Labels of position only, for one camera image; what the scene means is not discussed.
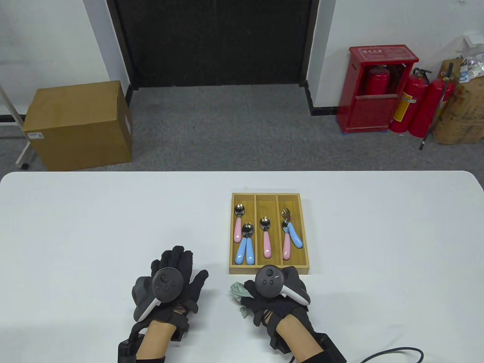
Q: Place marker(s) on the person's left hand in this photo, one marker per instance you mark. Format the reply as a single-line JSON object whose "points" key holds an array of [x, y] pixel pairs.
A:
{"points": [[191, 291]]}

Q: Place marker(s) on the person's right hand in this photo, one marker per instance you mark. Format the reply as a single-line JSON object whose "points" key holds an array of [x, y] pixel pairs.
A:
{"points": [[264, 308]]}

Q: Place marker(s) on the person's left thumb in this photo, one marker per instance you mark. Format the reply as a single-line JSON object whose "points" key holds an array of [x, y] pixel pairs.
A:
{"points": [[200, 283]]}

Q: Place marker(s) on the person's right thumb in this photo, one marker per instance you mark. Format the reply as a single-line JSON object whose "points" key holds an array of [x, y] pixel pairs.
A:
{"points": [[249, 287]]}

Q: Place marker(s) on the green cloth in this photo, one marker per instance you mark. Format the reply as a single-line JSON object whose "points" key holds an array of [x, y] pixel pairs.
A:
{"points": [[238, 290]]}

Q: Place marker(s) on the person's right forearm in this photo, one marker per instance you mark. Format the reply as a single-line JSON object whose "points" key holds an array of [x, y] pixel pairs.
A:
{"points": [[298, 336]]}

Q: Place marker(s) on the person's left forearm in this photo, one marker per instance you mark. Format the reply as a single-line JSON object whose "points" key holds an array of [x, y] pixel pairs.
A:
{"points": [[157, 340]]}

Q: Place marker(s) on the black controller on right glove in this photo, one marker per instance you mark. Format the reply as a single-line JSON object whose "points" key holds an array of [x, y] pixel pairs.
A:
{"points": [[269, 281]]}

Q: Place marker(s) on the black controller on glove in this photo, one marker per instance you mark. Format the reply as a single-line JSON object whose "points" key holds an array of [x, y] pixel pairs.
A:
{"points": [[165, 284], [269, 281]]}

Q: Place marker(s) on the wooden cutlery tray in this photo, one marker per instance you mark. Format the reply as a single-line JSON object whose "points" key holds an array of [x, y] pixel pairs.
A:
{"points": [[268, 266]]}

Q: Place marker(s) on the black controller on left glove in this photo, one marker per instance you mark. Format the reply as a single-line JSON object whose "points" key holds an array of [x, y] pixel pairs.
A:
{"points": [[165, 284]]}

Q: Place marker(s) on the brown cardboard box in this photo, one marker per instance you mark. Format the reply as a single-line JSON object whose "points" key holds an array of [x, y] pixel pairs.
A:
{"points": [[79, 128]]}

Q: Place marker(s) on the red fire extinguisher cabinet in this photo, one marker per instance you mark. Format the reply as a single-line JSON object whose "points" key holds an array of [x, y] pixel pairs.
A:
{"points": [[363, 109]]}

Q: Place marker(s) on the white wheeled stand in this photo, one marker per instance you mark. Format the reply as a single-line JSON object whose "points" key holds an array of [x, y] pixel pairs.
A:
{"points": [[17, 132]]}

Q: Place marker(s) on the red fire extinguisher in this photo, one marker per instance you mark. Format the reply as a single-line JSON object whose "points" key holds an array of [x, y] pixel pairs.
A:
{"points": [[377, 81], [406, 106], [427, 113]]}

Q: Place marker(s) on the black stick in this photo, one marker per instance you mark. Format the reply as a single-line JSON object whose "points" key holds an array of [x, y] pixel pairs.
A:
{"points": [[435, 113]]}

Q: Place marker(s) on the worn cardboard box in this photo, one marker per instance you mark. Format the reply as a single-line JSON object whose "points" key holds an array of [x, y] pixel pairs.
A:
{"points": [[463, 117]]}

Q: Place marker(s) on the crumpled silver foil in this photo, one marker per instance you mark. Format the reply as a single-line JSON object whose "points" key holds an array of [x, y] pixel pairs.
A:
{"points": [[472, 70]]}

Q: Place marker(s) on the white plastic bag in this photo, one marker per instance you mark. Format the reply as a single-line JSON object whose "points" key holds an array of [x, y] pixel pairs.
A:
{"points": [[470, 43]]}

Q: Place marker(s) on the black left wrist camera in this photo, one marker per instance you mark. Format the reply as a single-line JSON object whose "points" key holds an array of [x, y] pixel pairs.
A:
{"points": [[126, 349]]}

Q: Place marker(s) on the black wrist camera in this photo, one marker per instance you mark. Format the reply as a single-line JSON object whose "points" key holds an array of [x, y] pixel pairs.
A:
{"points": [[126, 349], [332, 349]]}

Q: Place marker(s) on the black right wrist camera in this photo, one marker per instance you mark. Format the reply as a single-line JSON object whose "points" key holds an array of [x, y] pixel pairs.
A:
{"points": [[332, 349]]}

